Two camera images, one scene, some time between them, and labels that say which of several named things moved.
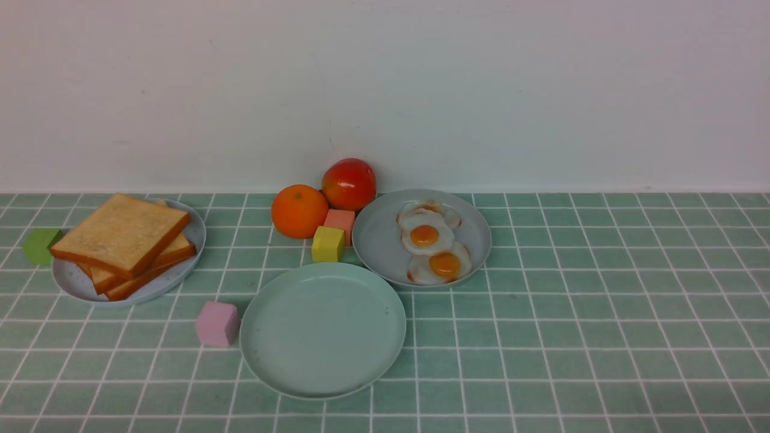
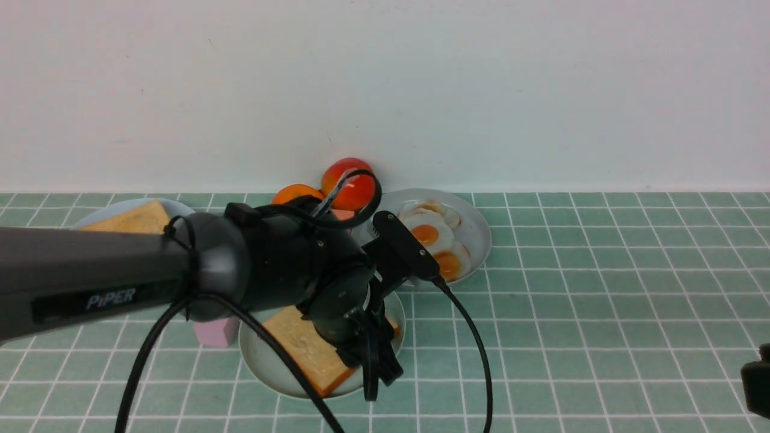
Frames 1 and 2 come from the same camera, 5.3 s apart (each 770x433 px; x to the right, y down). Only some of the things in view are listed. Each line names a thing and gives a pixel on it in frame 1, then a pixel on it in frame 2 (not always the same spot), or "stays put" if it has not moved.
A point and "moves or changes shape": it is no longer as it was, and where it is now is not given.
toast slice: [123, 234] to [319, 359]
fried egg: [452, 217] stays put
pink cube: [218, 325] stays put
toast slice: [180, 248] moves or changes shape
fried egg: [425, 232] stays put
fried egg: [451, 265] stays put
